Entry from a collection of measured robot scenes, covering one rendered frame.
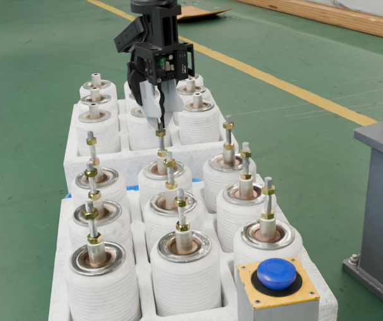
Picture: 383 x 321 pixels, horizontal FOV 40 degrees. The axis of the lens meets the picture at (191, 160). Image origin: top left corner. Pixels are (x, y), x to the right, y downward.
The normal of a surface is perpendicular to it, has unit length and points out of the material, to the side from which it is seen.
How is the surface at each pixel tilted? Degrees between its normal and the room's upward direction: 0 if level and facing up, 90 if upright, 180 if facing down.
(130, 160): 90
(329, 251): 0
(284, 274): 3
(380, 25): 90
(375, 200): 90
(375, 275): 90
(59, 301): 0
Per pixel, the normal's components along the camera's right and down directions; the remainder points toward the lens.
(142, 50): -0.85, 0.27
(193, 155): 0.14, 0.43
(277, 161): -0.06, -0.90
